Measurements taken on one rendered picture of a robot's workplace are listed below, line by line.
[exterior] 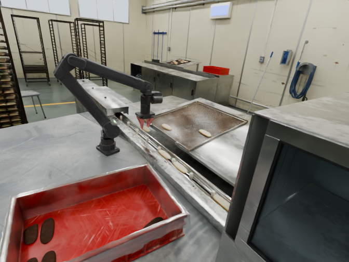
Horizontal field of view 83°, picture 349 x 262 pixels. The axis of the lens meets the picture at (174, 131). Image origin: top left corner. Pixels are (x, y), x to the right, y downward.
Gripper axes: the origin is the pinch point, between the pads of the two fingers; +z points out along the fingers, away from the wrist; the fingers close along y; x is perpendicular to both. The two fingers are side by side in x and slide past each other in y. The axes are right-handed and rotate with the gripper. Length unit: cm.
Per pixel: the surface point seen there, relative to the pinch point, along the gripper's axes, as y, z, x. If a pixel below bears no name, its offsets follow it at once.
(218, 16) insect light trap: 360, -123, 299
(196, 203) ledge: -9, 8, -59
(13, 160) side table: -65, 11, 12
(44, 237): -57, 10, -44
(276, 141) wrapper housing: -23, -34, -86
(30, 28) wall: -17, -57, 700
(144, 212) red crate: -27, 10, -50
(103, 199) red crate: -37, 11, -36
